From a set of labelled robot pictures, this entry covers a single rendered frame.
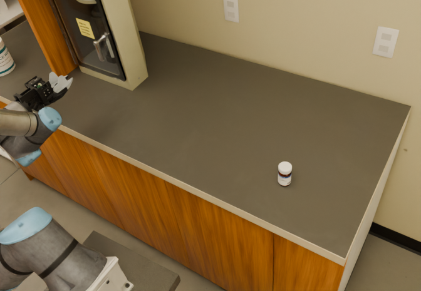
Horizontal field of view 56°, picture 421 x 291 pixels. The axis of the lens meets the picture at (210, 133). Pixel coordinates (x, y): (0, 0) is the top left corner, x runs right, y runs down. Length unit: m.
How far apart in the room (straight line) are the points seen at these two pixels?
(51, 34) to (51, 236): 1.07
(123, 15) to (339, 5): 0.80
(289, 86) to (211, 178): 0.55
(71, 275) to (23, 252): 0.12
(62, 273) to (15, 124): 0.46
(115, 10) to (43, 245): 0.91
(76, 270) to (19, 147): 0.51
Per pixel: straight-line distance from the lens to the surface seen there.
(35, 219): 1.04
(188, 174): 1.36
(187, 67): 1.81
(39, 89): 1.45
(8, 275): 1.12
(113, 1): 1.57
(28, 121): 1.28
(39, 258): 1.04
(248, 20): 1.73
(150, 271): 1.19
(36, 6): 1.82
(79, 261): 1.04
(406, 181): 1.98
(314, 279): 1.45
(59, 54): 1.93
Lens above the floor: 1.98
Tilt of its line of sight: 45 degrees down
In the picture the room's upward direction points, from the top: 9 degrees counter-clockwise
